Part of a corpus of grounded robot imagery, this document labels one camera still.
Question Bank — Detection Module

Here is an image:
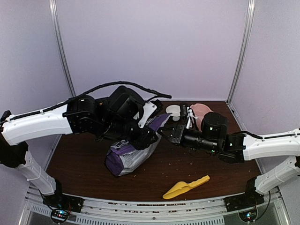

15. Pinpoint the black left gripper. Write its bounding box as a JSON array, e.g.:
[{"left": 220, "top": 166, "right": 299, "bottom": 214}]
[{"left": 99, "top": 117, "right": 158, "bottom": 150}]

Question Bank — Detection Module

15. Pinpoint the purple pet food bag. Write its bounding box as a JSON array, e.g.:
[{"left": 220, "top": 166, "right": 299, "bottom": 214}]
[{"left": 104, "top": 113, "right": 173, "bottom": 177}]

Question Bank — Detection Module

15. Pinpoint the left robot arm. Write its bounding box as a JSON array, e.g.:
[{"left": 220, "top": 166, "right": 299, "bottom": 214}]
[{"left": 0, "top": 86, "right": 161, "bottom": 208}]

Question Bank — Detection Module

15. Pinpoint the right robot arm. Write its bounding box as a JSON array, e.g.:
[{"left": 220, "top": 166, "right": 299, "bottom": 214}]
[{"left": 158, "top": 112, "right": 300, "bottom": 207}]

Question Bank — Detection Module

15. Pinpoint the pink double pet feeder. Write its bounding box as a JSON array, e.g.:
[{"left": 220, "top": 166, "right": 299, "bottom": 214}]
[{"left": 190, "top": 103, "right": 212, "bottom": 131}]

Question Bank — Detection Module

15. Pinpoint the black and white ceramic bowl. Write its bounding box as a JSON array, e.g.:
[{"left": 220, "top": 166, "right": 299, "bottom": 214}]
[{"left": 165, "top": 105, "right": 180, "bottom": 122}]

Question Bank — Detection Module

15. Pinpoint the yellow plastic scoop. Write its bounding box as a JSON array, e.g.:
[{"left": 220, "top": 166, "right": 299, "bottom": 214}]
[{"left": 162, "top": 175, "right": 210, "bottom": 199}]

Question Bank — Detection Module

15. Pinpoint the left circuit board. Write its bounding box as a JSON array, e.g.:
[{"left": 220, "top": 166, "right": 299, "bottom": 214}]
[{"left": 50, "top": 209, "right": 70, "bottom": 224}]

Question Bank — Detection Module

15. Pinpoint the circuit board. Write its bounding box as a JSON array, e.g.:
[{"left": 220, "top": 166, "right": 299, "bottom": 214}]
[
  {"left": 238, "top": 208, "right": 258, "bottom": 223},
  {"left": 50, "top": 209, "right": 70, "bottom": 224}
]

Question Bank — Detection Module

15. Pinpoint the right circuit board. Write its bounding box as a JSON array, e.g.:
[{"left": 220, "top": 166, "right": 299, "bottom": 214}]
[{"left": 238, "top": 208, "right": 258, "bottom": 223}]

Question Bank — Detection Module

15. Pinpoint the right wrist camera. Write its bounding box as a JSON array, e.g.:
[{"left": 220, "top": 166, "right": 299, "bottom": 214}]
[{"left": 180, "top": 103, "right": 199, "bottom": 131}]

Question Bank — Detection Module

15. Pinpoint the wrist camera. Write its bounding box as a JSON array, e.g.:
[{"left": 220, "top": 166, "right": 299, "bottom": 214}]
[
  {"left": 180, "top": 103, "right": 199, "bottom": 131},
  {"left": 134, "top": 99, "right": 163, "bottom": 128}
]

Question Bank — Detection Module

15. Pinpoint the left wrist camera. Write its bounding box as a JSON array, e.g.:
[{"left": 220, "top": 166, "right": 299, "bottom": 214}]
[{"left": 134, "top": 99, "right": 163, "bottom": 128}]

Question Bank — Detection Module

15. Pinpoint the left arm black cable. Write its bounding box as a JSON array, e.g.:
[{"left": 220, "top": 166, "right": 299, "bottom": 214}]
[{"left": 0, "top": 80, "right": 173, "bottom": 122}]

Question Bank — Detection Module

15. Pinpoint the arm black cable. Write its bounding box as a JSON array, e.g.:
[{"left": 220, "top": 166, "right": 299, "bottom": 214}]
[
  {"left": 0, "top": 80, "right": 173, "bottom": 122},
  {"left": 254, "top": 189, "right": 274, "bottom": 221}
]

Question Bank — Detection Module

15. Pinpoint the front aluminium rail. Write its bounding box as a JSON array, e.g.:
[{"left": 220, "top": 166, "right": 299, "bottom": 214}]
[{"left": 23, "top": 182, "right": 289, "bottom": 225}]

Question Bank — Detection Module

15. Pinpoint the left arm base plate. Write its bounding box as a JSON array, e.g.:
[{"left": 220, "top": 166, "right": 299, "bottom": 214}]
[{"left": 41, "top": 194, "right": 84, "bottom": 213}]

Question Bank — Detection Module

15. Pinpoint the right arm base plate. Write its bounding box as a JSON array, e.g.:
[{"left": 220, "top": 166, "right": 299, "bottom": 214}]
[{"left": 224, "top": 192, "right": 264, "bottom": 212}]

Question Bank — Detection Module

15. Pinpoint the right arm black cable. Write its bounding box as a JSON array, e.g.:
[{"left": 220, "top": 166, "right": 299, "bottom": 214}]
[{"left": 254, "top": 189, "right": 274, "bottom": 221}]

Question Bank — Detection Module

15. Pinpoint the right aluminium corner post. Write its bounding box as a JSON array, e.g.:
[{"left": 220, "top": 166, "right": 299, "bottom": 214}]
[{"left": 226, "top": 0, "right": 256, "bottom": 105}]

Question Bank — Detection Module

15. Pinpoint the aluminium corner post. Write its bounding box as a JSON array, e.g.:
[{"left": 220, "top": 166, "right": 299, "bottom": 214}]
[
  {"left": 49, "top": 0, "right": 76, "bottom": 97},
  {"left": 226, "top": 0, "right": 256, "bottom": 105}
]

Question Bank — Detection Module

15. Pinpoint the left aluminium corner post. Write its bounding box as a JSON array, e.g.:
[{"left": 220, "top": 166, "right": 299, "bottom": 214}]
[{"left": 49, "top": 0, "right": 76, "bottom": 97}]

